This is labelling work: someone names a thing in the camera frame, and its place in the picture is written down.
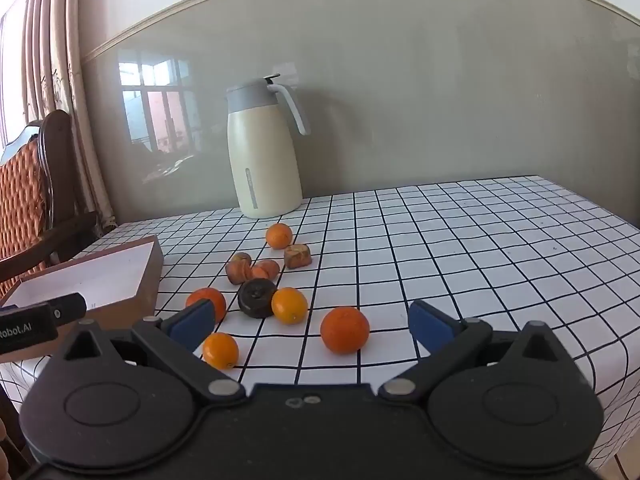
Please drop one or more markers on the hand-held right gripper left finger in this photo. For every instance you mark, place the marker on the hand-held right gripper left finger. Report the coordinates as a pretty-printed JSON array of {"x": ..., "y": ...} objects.
[{"x": 192, "y": 322}]

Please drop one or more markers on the brown and orange fruit cluster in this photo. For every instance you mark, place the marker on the brown and orange fruit cluster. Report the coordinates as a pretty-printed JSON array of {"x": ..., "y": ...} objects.
[{"x": 239, "y": 269}]

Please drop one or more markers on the white black checked tablecloth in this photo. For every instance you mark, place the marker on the white black checked tablecloth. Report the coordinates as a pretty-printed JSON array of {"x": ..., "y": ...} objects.
[{"x": 450, "y": 240}]

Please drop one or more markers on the wooden tray with white inside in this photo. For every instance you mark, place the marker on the wooden tray with white inside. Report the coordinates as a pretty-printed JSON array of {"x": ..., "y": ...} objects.
[{"x": 100, "y": 270}]

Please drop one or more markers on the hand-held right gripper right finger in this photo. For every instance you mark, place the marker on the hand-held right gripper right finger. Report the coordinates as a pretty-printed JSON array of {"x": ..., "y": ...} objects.
[{"x": 432, "y": 324}]

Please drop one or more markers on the wooden chair with orange cushion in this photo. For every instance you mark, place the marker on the wooden chair with orange cushion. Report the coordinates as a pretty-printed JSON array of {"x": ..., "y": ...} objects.
[{"x": 25, "y": 200}]

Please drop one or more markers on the carrot piece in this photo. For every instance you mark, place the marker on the carrot piece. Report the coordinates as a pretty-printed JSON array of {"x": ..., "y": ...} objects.
[
  {"x": 266, "y": 270},
  {"x": 298, "y": 256}
]

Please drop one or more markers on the cream thermos jug grey lid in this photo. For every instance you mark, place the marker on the cream thermos jug grey lid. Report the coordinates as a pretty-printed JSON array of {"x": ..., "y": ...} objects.
[{"x": 265, "y": 160}]

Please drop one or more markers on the beige curtain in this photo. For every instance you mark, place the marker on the beige curtain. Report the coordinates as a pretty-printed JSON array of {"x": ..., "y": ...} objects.
[{"x": 75, "y": 60}]

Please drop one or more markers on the dark water chestnut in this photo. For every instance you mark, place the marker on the dark water chestnut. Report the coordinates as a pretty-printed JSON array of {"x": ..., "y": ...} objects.
[{"x": 256, "y": 298}]

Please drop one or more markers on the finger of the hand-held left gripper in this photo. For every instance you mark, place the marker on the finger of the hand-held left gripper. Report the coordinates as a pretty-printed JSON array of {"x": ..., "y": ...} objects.
[{"x": 67, "y": 307}]

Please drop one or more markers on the orange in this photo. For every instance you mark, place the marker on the orange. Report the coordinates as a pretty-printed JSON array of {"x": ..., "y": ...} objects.
[
  {"x": 289, "y": 305},
  {"x": 345, "y": 330},
  {"x": 210, "y": 297},
  {"x": 278, "y": 235},
  {"x": 220, "y": 350}
]

